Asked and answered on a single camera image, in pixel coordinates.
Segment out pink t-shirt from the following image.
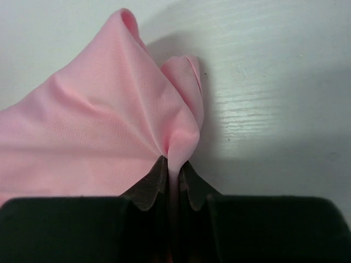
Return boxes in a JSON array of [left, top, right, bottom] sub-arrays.
[[1, 9, 204, 202]]

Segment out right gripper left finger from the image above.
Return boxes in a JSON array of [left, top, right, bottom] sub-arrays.
[[1, 157, 168, 262]]

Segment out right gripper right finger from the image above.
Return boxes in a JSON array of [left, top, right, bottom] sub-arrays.
[[177, 163, 350, 262]]

